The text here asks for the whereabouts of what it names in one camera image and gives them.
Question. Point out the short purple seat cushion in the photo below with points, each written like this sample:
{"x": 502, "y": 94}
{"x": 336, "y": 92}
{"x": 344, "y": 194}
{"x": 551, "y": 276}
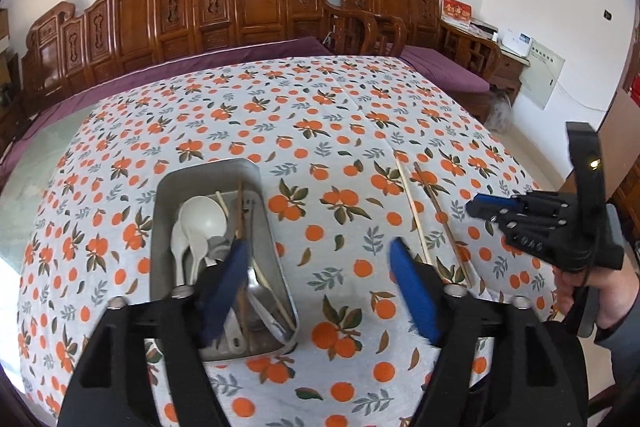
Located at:
{"x": 450, "y": 72}

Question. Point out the metal tray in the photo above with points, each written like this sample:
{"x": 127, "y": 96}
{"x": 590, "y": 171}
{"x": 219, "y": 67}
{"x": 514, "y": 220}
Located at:
{"x": 165, "y": 207}

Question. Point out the person's right forearm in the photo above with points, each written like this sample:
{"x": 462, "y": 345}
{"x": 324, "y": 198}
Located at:
{"x": 625, "y": 357}

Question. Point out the white box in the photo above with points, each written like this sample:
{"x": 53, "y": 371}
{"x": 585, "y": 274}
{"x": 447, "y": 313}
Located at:
{"x": 516, "y": 44}

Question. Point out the metal spoon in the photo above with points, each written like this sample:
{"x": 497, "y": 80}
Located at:
{"x": 219, "y": 248}

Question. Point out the small white spoon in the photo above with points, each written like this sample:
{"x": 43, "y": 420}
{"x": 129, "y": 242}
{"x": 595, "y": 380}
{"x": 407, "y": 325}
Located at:
{"x": 179, "y": 252}

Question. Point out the carved wooden sofa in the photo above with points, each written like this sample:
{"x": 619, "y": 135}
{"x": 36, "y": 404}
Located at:
{"x": 255, "y": 2}

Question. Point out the wooden side table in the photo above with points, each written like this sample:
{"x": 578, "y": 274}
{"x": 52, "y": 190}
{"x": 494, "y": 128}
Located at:
{"x": 510, "y": 74}

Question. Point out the large white spoon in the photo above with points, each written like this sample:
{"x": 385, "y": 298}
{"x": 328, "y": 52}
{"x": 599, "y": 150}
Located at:
{"x": 202, "y": 217}

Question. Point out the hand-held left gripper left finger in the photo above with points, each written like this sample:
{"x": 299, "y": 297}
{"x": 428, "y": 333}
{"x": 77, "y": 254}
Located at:
{"x": 225, "y": 289}

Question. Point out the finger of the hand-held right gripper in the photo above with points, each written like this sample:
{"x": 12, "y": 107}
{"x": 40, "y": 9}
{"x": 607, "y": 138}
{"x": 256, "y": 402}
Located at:
{"x": 495, "y": 202}
{"x": 520, "y": 223}

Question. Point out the brown wooden chopstick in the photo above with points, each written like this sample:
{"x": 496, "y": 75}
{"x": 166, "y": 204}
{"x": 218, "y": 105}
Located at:
{"x": 240, "y": 207}
{"x": 444, "y": 227}

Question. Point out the grey fluffy bundle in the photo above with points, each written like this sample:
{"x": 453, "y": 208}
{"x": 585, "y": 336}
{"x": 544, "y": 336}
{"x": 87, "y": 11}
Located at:
{"x": 501, "y": 112}

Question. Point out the orange print tablecloth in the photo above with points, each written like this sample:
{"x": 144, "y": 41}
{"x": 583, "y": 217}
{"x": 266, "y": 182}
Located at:
{"x": 325, "y": 107}

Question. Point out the red box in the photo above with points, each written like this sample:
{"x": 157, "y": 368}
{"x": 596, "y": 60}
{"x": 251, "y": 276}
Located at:
{"x": 456, "y": 10}

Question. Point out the person's right hand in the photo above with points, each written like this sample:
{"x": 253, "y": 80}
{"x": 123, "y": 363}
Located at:
{"x": 620, "y": 299}

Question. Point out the light wooden chopstick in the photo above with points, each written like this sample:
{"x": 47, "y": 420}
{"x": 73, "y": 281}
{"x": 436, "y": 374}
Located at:
{"x": 412, "y": 207}
{"x": 221, "y": 203}

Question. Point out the stack of papers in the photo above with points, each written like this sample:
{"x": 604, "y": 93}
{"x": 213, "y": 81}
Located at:
{"x": 484, "y": 28}

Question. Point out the long purple seat cushion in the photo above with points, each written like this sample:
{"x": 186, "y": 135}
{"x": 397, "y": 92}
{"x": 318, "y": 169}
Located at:
{"x": 225, "y": 57}

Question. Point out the carved wooden armchair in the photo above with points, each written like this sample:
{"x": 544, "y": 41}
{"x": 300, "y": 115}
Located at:
{"x": 400, "y": 2}

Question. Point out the white wall chart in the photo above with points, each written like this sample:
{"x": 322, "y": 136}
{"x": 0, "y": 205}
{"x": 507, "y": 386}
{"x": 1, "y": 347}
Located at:
{"x": 542, "y": 74}

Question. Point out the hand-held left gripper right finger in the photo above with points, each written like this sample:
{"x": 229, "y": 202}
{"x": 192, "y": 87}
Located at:
{"x": 415, "y": 289}

